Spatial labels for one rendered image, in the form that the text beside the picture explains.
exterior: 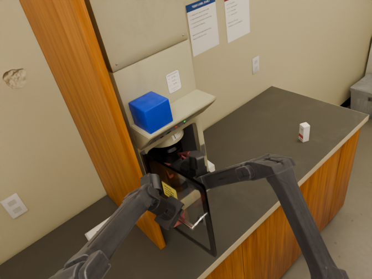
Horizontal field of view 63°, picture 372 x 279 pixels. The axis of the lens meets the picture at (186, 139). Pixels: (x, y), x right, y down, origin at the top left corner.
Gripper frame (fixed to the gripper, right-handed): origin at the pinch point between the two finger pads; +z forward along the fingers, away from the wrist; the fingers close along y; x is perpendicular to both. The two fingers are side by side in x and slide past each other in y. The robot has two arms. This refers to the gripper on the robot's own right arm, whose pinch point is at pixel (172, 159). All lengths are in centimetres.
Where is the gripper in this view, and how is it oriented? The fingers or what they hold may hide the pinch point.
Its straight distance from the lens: 141.5
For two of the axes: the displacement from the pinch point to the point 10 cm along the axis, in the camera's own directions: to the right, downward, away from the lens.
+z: -6.4, -3.0, 7.1
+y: -7.5, 4.7, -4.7
